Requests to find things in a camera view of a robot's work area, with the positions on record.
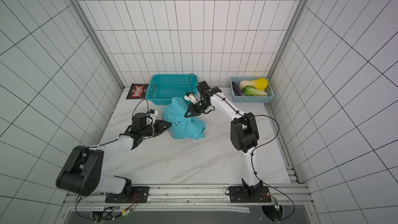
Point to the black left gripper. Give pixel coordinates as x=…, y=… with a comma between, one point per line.
x=160, y=126

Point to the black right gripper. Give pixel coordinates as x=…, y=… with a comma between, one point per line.
x=197, y=106

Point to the teal long pants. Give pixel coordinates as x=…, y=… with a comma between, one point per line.
x=182, y=127

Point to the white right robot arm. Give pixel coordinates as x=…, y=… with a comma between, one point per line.
x=244, y=134

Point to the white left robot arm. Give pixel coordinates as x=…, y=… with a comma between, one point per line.
x=82, y=171

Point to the teal plastic basket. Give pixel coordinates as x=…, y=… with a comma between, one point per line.
x=163, y=87

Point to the black red chips bag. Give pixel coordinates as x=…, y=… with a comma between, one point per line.
x=137, y=91

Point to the purple eggplant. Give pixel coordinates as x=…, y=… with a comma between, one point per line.
x=237, y=90

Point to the green napa cabbage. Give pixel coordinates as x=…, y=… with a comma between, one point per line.
x=253, y=91

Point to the yellow napa cabbage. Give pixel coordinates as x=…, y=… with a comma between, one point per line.
x=260, y=83

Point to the light blue plastic basket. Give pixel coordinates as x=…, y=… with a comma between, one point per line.
x=250, y=99

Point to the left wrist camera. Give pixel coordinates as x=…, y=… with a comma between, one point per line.
x=153, y=114

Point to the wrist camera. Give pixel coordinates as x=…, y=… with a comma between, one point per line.
x=191, y=97
x=153, y=114

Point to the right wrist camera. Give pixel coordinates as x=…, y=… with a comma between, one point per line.
x=191, y=97

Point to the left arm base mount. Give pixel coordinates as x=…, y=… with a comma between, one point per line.
x=130, y=195

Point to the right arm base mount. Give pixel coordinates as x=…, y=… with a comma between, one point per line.
x=258, y=193

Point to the aluminium front rail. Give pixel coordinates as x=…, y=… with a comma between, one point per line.
x=288, y=202

